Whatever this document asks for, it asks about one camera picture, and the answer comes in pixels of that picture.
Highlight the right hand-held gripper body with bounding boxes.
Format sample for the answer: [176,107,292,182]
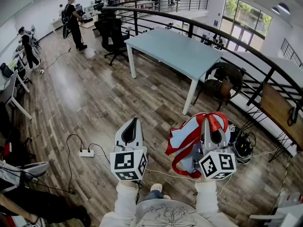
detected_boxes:
[194,147,237,181]

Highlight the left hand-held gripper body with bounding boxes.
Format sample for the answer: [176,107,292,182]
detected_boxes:
[110,145,149,182]

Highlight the light blue red-strapped bag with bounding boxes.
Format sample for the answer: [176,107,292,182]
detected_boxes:
[165,112,232,180]

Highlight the person's left forearm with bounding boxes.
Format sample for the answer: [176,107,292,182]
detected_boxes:
[115,180,141,222]

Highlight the person's right forearm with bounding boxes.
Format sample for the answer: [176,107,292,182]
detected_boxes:
[195,179,220,215]

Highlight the person's left shoe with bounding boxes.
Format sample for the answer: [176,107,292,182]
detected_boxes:
[150,183,164,193]

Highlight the person's blue jeans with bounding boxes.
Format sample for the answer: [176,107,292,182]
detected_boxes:
[144,190,164,201]

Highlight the dark wicker chair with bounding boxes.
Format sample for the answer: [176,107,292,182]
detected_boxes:
[193,62,244,112]

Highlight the brown wooden board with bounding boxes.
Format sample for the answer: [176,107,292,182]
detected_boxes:
[260,82,303,152]

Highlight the person's white printed shirt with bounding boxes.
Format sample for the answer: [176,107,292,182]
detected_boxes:
[99,199,237,227]

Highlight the white plastic bag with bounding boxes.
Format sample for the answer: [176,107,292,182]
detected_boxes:
[84,47,97,59]

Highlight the grey chair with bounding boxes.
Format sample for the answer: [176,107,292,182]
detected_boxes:
[0,161,50,193]

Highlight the light blue table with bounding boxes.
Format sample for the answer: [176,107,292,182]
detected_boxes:
[124,27,224,116]

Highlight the black office chair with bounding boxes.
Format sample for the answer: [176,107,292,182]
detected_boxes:
[0,62,33,85]
[94,12,132,66]

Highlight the black stair railing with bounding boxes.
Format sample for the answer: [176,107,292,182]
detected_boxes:
[280,38,303,68]

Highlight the black curved railing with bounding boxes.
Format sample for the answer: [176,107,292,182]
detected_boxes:
[102,6,303,108]

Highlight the white desk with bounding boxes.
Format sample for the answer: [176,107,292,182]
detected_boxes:
[0,70,33,121]

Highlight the large glass window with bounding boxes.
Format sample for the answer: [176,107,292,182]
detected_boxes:
[219,0,273,53]

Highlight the black balcony railing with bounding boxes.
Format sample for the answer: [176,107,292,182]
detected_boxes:
[104,0,209,13]

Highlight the black equipment with cables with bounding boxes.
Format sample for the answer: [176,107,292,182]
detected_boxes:
[228,123,257,165]

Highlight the white cable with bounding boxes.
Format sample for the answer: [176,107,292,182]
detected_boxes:
[144,168,198,181]

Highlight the black cable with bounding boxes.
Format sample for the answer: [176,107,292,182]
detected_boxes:
[66,134,84,195]

